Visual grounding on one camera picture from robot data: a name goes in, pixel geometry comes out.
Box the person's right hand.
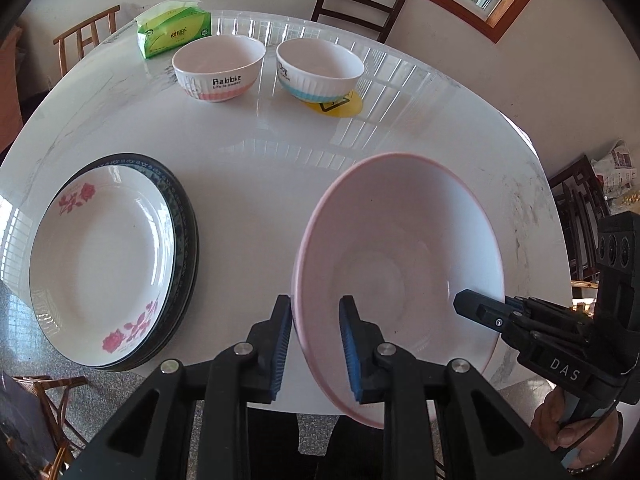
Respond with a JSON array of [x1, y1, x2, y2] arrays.
[[530, 387, 620, 471]]

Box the yellow round warning sticker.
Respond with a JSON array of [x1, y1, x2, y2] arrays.
[[304, 90, 363, 118]]

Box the white bowl blue base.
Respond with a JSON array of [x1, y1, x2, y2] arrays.
[[276, 38, 364, 103]]

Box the large blue floral plate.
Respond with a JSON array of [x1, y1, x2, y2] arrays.
[[63, 153, 200, 372]]

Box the large pink bowl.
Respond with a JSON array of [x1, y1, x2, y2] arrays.
[[292, 153, 504, 429]]

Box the pink cloth covered furniture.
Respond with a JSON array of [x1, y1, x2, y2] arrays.
[[0, 26, 23, 151]]

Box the white plate pink flowers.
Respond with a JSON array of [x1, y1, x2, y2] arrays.
[[29, 165, 177, 367]]

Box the green tissue pack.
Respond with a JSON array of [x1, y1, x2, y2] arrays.
[[134, 0, 212, 60]]

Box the light wooden chair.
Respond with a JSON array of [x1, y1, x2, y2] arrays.
[[52, 4, 120, 77]]

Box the dark wooden side chair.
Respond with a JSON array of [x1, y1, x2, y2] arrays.
[[549, 155, 610, 282]]

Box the white bowl pink base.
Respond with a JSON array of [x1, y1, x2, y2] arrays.
[[171, 35, 266, 103]]

